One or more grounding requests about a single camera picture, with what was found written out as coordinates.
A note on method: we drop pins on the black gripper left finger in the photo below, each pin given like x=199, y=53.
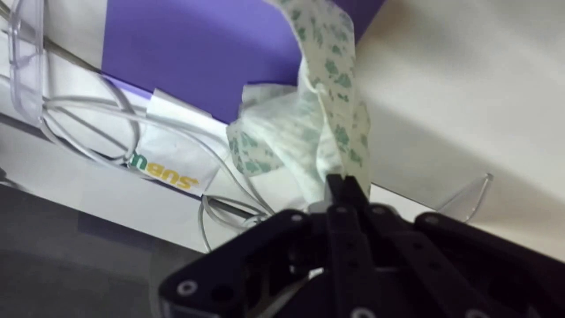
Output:
x=295, y=263

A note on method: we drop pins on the clear acrylic stand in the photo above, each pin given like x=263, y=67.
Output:
x=466, y=201
x=25, y=45

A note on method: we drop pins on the purple paper sheet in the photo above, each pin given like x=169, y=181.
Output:
x=206, y=51

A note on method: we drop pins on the white green patterned cloth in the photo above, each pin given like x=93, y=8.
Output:
x=318, y=125

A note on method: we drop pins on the clear acrylic left stand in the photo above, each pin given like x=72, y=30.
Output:
x=25, y=45

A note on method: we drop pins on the clear acrylic right stand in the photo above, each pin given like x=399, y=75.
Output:
x=466, y=201

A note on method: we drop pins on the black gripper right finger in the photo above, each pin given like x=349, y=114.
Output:
x=431, y=266

